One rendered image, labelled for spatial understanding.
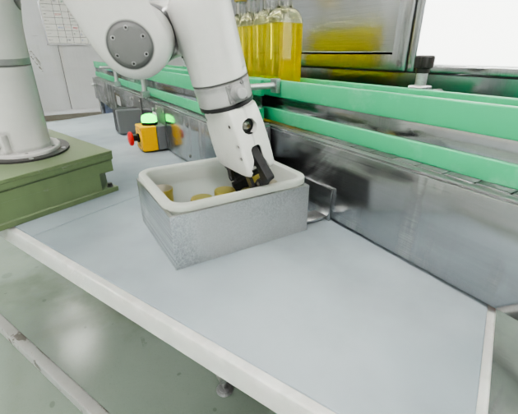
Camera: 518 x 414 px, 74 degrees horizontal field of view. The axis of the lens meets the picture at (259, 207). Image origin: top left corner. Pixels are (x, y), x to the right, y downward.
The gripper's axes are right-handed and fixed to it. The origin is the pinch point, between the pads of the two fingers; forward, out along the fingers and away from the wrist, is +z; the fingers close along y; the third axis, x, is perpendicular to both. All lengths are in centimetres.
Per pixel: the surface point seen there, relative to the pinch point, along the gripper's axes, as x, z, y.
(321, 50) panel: -36.2, -12.1, 20.0
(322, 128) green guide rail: -16.0, -5.0, -0.4
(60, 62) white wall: -35, 3, 611
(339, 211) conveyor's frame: -10.8, 6.1, -7.8
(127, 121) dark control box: -1, 1, 81
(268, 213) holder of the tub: 1.0, 0.4, -5.9
